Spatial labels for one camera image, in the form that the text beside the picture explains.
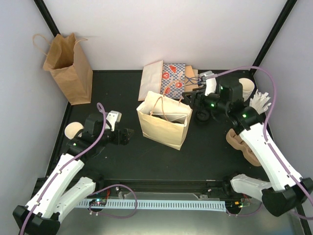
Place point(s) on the cream paper bag with handles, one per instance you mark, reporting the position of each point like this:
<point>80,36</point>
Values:
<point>162,130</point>

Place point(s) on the black frame post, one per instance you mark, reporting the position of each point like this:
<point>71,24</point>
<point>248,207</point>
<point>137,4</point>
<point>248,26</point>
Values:
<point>43,9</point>
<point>282,17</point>

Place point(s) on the black left frame post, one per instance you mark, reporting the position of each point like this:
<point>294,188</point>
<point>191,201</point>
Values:
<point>43,9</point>

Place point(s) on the black right frame post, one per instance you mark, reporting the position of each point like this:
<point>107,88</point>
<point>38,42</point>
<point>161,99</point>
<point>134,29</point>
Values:
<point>282,17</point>

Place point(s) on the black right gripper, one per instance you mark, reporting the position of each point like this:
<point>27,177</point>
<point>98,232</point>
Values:
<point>196,95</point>

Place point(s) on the brown flat paper bag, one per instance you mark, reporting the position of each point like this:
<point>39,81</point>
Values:
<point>190,80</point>

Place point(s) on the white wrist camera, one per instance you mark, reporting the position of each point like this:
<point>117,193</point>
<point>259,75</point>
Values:
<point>209,78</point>
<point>112,119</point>

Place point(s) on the small circuit board with LEDs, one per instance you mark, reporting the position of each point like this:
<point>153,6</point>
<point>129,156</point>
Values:
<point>98,202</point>

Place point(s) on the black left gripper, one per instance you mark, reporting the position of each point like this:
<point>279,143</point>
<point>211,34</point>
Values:
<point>125,138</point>

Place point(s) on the glass of wrapped stirrers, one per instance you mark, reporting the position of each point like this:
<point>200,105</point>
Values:
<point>260,102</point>

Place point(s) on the light blue slotted cable duct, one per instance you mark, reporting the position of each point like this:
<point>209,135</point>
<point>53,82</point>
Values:
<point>187,205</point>

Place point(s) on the white flat paper bag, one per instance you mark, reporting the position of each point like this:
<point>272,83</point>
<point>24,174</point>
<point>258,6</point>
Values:
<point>150,79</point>

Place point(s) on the left stack of paper cups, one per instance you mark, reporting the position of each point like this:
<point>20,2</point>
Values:
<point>72,129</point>

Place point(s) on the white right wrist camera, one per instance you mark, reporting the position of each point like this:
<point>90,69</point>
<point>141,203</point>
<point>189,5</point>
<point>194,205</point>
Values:
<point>209,78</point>

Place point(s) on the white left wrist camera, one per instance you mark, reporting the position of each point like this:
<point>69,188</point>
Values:
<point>112,119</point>

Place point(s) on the blue checkered paper bag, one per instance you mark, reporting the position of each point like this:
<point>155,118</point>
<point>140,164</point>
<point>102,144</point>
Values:
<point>172,80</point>

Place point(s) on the stack of white paper cups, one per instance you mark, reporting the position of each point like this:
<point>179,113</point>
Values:
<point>248,87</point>

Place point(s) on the standing brown paper bag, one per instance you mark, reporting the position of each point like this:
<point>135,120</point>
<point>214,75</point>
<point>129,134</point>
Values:
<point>68,65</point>

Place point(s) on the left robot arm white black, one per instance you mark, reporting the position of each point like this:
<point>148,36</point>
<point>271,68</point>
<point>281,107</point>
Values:
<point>43,214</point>

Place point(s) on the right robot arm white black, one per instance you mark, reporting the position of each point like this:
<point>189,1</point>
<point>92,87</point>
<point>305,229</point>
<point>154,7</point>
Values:
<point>285,188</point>

